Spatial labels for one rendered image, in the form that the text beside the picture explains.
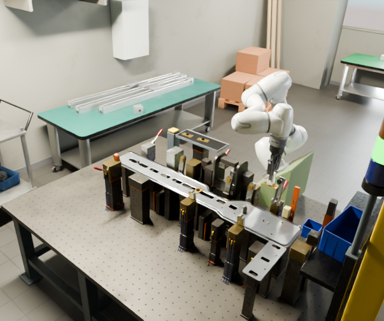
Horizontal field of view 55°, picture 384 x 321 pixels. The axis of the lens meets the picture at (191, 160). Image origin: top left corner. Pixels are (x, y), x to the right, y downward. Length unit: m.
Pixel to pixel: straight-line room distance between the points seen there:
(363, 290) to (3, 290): 2.63
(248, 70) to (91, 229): 4.91
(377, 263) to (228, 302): 0.98
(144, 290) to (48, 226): 0.86
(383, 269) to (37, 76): 3.87
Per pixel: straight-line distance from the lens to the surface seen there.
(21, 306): 3.18
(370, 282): 1.42
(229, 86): 6.37
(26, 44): 4.36
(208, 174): 2.47
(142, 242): 2.43
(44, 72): 4.51
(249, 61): 6.80
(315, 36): 8.02
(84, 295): 2.59
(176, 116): 5.51
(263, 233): 2.10
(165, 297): 2.12
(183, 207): 2.19
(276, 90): 2.36
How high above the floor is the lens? 2.31
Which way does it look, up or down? 29 degrees down
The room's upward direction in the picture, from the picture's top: 3 degrees clockwise
